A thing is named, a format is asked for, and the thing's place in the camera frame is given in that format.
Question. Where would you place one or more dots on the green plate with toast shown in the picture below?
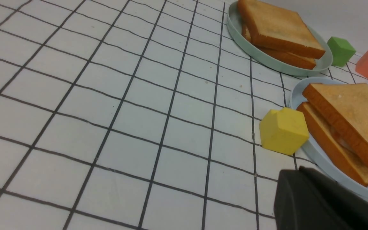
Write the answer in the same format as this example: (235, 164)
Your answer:
(234, 24)

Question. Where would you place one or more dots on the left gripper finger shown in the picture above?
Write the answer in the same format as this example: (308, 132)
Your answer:
(306, 199)

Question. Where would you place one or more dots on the green foam cube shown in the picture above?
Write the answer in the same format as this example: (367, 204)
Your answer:
(342, 51)

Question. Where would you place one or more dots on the white grid tablecloth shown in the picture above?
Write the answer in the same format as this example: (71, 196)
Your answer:
(134, 114)

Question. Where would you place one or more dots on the fried egg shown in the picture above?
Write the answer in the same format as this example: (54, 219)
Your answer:
(337, 137)

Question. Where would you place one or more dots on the toast slice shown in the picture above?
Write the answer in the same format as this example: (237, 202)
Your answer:
(279, 29)
(347, 162)
(289, 58)
(345, 108)

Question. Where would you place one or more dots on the yellow foam cube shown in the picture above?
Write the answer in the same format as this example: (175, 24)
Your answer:
(283, 131)

